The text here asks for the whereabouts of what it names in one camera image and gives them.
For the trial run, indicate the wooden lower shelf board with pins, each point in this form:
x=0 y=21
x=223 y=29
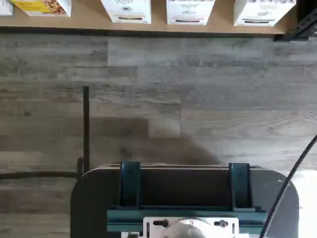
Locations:
x=84 y=23

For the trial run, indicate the white box green strip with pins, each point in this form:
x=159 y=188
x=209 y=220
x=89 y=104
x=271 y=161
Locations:
x=262 y=12

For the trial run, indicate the white box pink strip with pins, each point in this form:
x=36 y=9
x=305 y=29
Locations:
x=189 y=12

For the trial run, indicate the yellow purely elizabeth box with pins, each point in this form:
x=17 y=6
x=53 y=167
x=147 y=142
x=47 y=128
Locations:
x=44 y=7

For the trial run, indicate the black perforated shelf upright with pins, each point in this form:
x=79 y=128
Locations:
x=305 y=19

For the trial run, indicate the black thin rod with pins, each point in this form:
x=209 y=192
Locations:
x=86 y=124

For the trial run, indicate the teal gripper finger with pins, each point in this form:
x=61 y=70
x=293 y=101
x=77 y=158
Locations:
x=239 y=186
x=130 y=183

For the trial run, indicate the blue white oatmeal box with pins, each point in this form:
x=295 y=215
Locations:
x=5 y=7

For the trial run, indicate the white box orange strip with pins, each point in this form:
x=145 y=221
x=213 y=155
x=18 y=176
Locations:
x=130 y=11

